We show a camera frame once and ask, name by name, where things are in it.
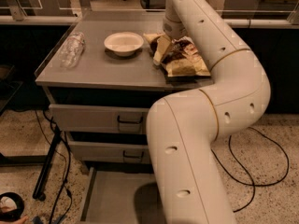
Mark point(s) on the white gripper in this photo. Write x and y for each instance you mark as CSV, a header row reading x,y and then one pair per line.
x,y
173,29

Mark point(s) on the brown yellow chip bag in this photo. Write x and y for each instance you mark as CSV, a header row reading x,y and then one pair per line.
x,y
182,60

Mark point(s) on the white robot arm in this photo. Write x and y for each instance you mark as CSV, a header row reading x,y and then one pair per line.
x,y
182,126

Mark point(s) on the grey drawer cabinet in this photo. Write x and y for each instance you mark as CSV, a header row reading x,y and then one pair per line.
x,y
102,78

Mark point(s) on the grey top drawer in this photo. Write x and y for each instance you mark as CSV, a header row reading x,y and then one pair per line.
x,y
100,119

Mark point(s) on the grey middle drawer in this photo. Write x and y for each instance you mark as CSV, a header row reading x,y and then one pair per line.
x,y
109,147

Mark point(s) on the grey open bottom drawer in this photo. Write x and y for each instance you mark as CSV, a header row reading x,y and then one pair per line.
x,y
113,197

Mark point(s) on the white paper bowl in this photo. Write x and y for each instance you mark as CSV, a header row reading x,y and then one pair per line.
x,y
124,44

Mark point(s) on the clear plastic water bottle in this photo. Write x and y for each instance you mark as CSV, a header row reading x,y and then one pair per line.
x,y
71,50

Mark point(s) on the black table leg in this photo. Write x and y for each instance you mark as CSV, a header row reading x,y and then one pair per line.
x,y
38,193

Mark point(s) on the white horizontal rail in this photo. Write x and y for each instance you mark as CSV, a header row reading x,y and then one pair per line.
x,y
263,24

